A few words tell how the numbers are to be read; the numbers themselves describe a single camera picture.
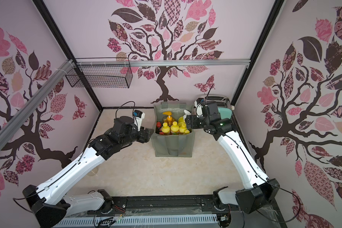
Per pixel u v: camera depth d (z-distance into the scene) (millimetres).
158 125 835
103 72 947
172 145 787
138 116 604
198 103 646
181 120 852
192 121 643
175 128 826
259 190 375
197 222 697
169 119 854
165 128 815
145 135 630
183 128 805
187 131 774
